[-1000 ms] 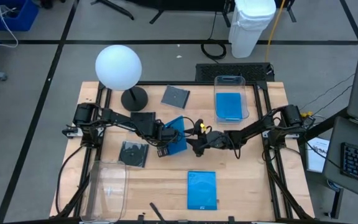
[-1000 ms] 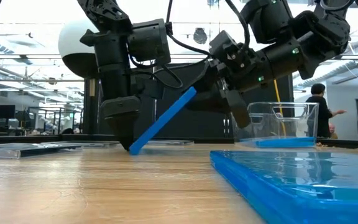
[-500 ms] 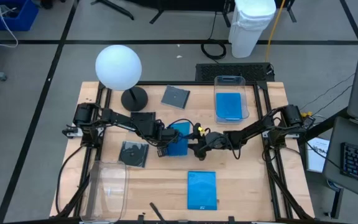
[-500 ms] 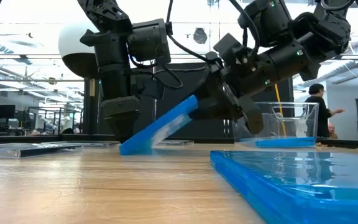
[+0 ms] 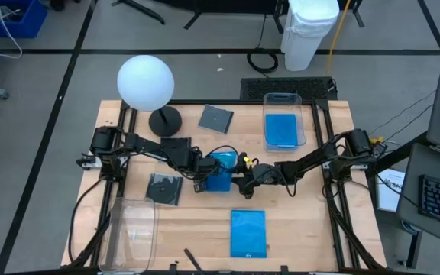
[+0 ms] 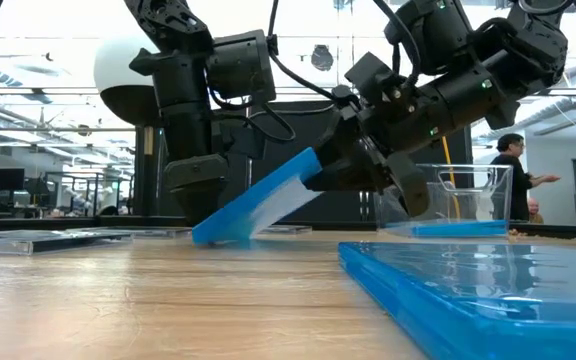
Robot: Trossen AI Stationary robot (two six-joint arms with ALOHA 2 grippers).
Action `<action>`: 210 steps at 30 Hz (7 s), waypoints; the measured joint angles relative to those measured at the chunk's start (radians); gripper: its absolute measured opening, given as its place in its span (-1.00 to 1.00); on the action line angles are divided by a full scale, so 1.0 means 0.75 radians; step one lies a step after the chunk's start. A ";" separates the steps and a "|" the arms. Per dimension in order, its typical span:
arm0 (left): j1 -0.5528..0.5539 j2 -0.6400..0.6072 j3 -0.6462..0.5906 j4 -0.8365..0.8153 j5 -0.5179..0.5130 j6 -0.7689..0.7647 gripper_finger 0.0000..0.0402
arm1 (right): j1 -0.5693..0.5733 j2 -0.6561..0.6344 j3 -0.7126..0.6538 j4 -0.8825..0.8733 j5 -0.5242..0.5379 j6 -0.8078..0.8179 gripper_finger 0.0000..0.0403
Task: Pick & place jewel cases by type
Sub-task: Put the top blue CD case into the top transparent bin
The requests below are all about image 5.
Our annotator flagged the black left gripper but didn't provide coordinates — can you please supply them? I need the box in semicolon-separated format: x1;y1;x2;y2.
193;154;222;193

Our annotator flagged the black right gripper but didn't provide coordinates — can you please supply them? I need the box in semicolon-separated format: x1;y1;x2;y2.
231;151;282;200

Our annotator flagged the black clear jewel case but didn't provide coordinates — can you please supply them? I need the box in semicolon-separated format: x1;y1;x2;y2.
160;137;193;164
145;173;184;206
197;104;235;134

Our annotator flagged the clear plastic bin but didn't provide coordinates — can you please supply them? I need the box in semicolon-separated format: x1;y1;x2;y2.
98;196;159;274
262;92;307;153

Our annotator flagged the black perforated floor mat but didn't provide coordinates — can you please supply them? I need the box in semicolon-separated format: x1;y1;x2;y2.
239;76;338;102

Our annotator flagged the white globe lamp black base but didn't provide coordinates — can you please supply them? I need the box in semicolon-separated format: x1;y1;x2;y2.
116;54;183;138

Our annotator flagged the white paper sheet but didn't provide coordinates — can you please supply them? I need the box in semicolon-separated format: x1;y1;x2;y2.
375;167;406;213

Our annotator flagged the white trash bin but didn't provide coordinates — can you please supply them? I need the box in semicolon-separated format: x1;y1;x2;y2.
280;0;341;73

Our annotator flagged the grey desk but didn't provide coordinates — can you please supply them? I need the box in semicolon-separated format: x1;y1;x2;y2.
395;143;440;238

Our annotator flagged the blue storage bin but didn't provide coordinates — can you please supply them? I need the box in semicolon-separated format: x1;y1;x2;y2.
0;0;48;39

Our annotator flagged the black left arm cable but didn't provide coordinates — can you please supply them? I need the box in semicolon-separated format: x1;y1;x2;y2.
203;144;241;160

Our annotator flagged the black table frame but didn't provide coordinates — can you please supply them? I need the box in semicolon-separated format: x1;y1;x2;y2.
66;98;388;275

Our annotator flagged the black coiled cable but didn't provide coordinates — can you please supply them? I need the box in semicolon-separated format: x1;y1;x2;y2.
246;15;280;74

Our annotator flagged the yellow hanging cable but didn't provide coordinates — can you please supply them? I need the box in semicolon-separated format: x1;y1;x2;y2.
325;0;353;77

